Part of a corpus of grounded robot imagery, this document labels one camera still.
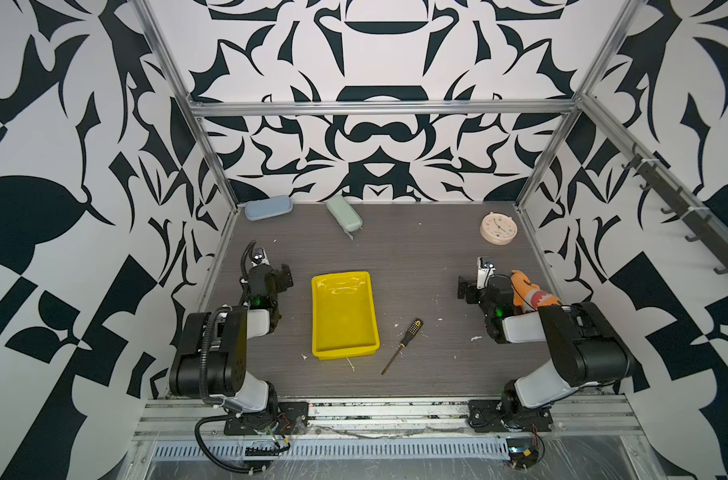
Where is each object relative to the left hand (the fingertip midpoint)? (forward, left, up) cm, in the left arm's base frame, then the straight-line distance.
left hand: (263, 265), depth 94 cm
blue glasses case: (+30, +8, -6) cm, 31 cm away
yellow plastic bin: (-17, -24, -7) cm, 30 cm away
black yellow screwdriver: (-20, -45, -6) cm, 49 cm away
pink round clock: (+16, -81, -5) cm, 82 cm away
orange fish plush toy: (-14, -78, 0) cm, 79 cm away
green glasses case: (+25, -25, -5) cm, 36 cm away
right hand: (-3, -67, -3) cm, 67 cm away
